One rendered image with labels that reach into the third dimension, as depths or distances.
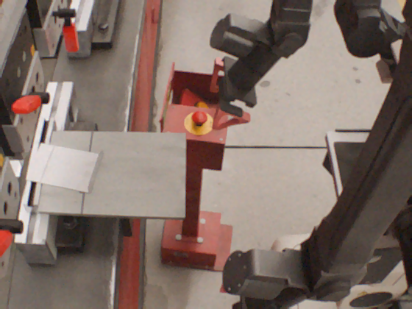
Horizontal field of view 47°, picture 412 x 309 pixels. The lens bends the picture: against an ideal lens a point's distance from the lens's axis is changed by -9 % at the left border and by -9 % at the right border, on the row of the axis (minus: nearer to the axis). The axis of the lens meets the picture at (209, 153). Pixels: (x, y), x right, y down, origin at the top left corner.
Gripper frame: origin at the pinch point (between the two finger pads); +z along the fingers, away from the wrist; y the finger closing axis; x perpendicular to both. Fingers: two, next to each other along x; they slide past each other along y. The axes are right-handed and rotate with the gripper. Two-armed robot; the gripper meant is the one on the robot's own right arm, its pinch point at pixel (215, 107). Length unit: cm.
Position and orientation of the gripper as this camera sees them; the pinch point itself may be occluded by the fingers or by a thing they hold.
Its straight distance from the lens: 102.7
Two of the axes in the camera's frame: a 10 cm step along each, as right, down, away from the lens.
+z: -5.0, 5.2, 6.9
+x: 8.6, 2.7, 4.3
